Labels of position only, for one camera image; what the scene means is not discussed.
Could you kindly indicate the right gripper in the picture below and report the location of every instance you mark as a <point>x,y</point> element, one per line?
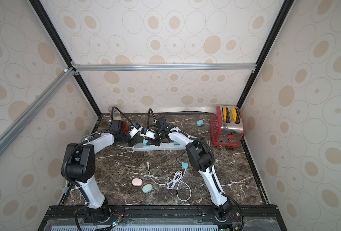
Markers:
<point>154,139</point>

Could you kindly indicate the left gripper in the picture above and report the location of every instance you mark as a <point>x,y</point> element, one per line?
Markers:
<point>132,142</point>

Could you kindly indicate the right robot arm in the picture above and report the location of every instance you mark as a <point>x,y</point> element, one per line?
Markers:
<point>202,160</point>

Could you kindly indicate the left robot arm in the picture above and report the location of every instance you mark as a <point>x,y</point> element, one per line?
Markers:
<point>79,161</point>

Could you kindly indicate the red metal cup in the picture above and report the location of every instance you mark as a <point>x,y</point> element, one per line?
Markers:
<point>125,127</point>

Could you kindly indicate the clear glass jar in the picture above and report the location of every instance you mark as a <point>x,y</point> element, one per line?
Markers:
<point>114,113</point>

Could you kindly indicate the blue earbud case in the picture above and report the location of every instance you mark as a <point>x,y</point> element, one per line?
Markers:
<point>200,123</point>

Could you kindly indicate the pink earbud case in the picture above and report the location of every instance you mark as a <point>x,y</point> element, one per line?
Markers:
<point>137,182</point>

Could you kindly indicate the green earbud case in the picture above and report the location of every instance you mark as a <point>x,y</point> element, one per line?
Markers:
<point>147,188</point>

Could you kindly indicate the red silver toaster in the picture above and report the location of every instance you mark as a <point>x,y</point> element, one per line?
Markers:
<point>227,126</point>

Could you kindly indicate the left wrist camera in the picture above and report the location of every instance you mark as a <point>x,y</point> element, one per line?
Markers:
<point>135,129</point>

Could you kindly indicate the horizontal aluminium rail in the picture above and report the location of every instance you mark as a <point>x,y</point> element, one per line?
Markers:
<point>163,67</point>

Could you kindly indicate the diagonal aluminium rail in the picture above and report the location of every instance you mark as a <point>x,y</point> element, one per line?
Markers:
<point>17,127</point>

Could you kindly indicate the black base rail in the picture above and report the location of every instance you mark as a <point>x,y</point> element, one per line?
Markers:
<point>163,218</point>

